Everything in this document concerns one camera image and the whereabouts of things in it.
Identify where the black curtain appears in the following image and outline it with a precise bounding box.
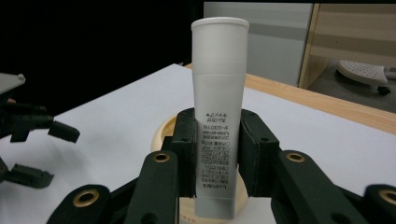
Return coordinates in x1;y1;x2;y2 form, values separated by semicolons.
0;0;205;116

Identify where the white chair base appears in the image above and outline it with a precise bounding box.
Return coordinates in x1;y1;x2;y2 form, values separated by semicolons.
335;59;396;96

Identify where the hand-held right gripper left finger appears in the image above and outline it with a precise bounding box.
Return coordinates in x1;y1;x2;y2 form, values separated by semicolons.
170;107;199;199

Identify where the wooden table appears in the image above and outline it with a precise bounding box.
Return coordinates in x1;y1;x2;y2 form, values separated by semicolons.
185;63;396;135

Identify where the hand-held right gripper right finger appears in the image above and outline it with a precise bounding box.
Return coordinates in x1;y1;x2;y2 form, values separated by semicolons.
237;108;281;199

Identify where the white plastic tube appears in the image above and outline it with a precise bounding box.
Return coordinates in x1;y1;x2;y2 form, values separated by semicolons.
191;17;250;220

